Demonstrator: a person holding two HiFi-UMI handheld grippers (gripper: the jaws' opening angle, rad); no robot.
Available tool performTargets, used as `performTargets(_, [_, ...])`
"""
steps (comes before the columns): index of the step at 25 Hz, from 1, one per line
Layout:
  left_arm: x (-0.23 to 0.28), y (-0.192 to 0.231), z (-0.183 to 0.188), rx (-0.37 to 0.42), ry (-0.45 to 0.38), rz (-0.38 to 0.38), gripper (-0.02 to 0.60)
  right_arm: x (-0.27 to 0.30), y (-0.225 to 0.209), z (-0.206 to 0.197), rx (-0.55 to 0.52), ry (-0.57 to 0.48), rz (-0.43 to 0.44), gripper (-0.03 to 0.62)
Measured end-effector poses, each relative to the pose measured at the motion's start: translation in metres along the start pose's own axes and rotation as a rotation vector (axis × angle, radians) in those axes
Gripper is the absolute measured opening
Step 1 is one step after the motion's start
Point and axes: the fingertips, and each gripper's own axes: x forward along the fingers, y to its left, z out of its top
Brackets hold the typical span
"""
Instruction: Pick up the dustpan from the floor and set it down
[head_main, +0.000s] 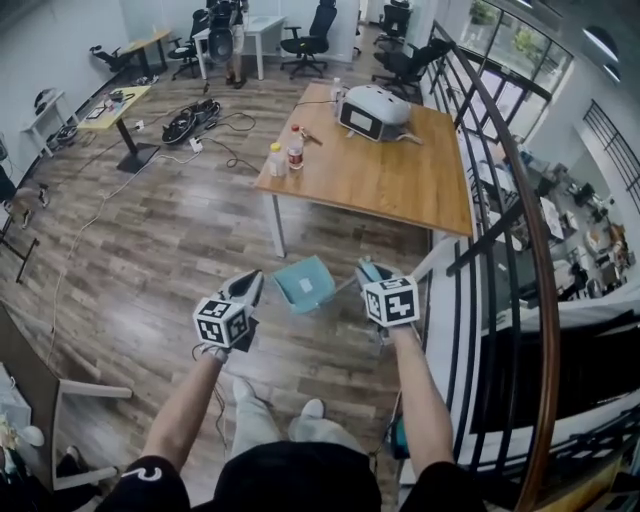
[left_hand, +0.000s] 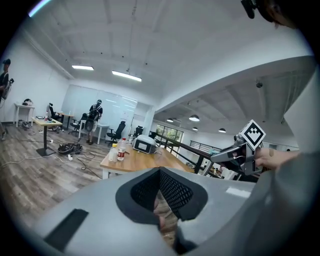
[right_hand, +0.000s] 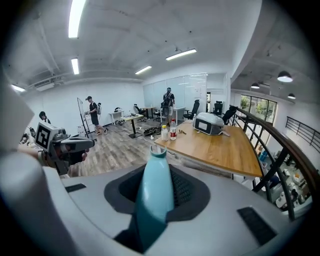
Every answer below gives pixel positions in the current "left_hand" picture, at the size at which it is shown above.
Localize long white floor cable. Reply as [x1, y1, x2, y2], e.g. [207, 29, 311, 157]
[0, 151, 44, 169]

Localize yellow-top pedestal table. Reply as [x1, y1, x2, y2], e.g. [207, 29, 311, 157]
[30, 115, 64, 157]

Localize black railing wooden handrail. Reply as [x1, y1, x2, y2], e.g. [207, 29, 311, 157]
[154, 132, 251, 181]

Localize small white table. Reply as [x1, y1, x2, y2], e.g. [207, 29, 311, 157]
[13, 102, 36, 129]

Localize black cable pile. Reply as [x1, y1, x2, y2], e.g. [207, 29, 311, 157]
[57, 142, 84, 155]

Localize grey mesh office chair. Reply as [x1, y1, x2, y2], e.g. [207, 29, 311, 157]
[83, 118, 96, 134]

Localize black head-worn camera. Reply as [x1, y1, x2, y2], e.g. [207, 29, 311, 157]
[240, 0, 259, 20]

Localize person's right hand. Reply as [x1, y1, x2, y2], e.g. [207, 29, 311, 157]
[254, 147, 279, 171]

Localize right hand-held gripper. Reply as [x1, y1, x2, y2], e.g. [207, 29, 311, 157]
[209, 119, 267, 176]

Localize ceiling tube light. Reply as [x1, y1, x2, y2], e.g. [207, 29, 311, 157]
[71, 64, 95, 72]
[111, 70, 143, 82]

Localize wooden table white legs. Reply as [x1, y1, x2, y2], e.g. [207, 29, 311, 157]
[99, 143, 196, 180]

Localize light wooden desk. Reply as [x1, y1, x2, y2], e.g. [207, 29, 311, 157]
[55, 111, 75, 131]

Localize grey white box device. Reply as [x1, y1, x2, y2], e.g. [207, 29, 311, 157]
[131, 134, 158, 154]

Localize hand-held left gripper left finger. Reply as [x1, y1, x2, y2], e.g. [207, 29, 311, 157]
[33, 166, 176, 256]

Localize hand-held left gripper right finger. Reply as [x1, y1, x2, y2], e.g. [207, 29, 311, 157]
[159, 166, 256, 255]

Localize yellow cap plastic bottle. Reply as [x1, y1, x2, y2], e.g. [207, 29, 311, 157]
[108, 142, 119, 162]

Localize red label plastic bottle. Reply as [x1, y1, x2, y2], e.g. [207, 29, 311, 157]
[117, 137, 127, 162]

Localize person's right forearm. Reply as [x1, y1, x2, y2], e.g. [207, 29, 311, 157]
[274, 149, 302, 167]

